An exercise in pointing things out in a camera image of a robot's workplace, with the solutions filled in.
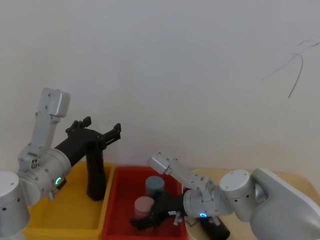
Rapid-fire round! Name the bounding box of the red plastic bin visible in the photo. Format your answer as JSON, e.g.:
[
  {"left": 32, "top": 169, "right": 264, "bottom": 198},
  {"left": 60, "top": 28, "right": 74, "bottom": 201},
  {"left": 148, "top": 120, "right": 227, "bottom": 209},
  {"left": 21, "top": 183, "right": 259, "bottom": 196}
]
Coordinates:
[{"left": 99, "top": 165, "right": 190, "bottom": 240}]

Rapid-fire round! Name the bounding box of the grey cylinder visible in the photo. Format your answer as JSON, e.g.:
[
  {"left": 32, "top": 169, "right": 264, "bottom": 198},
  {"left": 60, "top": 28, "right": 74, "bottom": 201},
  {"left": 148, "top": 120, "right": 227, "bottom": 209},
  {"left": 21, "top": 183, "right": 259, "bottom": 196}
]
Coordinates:
[{"left": 145, "top": 175, "right": 166, "bottom": 198}]

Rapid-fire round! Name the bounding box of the tall black bottle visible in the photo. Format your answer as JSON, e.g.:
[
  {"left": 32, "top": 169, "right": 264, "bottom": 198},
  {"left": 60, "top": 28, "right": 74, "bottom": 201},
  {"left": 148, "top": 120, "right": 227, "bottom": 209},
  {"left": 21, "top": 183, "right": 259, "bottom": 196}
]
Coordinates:
[{"left": 85, "top": 141, "right": 106, "bottom": 202}]

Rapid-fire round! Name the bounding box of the black cylinder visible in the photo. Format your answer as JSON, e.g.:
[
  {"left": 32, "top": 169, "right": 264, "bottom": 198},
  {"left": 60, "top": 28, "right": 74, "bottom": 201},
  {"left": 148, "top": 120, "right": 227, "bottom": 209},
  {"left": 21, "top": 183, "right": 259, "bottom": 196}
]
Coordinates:
[{"left": 199, "top": 216, "right": 231, "bottom": 240}]

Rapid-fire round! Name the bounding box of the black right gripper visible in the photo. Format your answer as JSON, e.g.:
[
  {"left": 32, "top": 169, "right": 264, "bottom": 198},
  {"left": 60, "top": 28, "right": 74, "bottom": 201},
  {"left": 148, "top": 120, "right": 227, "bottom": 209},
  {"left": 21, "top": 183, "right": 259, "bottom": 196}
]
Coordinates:
[{"left": 129, "top": 190, "right": 186, "bottom": 231}]

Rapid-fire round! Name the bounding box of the pink cylinder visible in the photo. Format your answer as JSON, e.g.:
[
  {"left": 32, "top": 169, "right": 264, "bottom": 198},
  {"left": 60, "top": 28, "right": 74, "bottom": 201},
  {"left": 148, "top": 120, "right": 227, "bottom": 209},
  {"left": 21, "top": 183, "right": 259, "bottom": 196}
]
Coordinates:
[{"left": 133, "top": 196, "right": 155, "bottom": 219}]

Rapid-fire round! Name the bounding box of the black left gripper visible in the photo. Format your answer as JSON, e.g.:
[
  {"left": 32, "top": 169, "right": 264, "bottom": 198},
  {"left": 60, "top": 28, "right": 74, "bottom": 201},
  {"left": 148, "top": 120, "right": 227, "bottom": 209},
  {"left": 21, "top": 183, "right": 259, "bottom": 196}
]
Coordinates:
[{"left": 53, "top": 116, "right": 122, "bottom": 168}]

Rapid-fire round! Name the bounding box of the yellow plastic bin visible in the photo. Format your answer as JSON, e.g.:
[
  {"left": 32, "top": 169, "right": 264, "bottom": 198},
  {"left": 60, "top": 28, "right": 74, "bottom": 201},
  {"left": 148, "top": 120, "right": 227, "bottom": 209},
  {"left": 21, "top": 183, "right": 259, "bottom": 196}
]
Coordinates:
[{"left": 21, "top": 161, "right": 116, "bottom": 240}]

